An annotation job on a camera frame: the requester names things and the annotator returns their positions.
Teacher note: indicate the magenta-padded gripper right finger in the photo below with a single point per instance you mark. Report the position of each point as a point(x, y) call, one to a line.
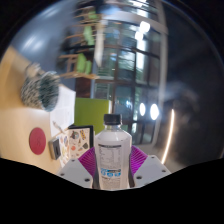
point(151, 171)

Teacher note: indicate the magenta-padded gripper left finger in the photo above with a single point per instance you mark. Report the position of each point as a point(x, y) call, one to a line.
point(75, 173)

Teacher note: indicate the clear black-capped drink bottle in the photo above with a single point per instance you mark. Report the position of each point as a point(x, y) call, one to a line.
point(112, 156)

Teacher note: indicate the small dark grey box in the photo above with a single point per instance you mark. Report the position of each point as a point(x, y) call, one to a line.
point(55, 148)

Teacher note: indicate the long curved ceiling light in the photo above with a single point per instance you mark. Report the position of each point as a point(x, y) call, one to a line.
point(168, 136)

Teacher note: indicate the flat round red coaster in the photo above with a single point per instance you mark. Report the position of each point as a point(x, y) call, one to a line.
point(37, 141)

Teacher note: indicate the round pendant lamps group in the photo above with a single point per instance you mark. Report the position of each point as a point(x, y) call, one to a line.
point(154, 111)

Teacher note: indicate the green upholstered bench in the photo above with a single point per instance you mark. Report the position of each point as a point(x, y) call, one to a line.
point(90, 113)

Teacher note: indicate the speckled black-and-white cup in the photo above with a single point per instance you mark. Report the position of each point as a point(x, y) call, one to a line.
point(40, 90)

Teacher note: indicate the large dark-framed window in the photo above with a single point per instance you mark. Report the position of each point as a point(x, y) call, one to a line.
point(126, 73)

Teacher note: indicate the wooden green-seated chairs group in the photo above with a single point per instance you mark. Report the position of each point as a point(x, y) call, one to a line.
point(81, 63)

